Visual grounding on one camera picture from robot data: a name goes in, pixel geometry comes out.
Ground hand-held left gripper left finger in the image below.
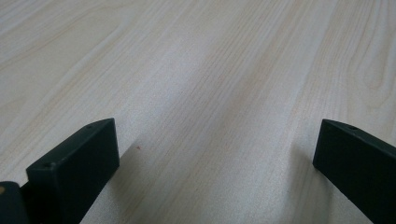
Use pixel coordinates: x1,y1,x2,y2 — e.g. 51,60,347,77
25,118,120,224

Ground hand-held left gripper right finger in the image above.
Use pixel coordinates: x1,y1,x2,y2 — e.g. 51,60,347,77
312,119,396,224

